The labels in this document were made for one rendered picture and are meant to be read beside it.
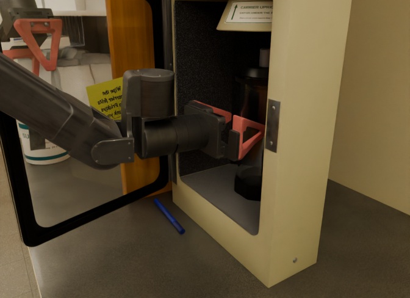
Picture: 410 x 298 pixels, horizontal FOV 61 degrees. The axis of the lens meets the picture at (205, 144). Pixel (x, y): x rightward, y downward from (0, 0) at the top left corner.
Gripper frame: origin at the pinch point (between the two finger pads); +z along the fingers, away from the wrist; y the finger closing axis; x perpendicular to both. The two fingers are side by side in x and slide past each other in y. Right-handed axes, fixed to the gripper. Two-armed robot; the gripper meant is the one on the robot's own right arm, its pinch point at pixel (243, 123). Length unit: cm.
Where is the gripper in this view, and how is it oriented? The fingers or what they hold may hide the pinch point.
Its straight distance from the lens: 60.7
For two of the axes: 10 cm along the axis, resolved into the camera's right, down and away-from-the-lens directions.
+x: -0.3, 9.4, 3.3
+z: 8.4, -1.6, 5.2
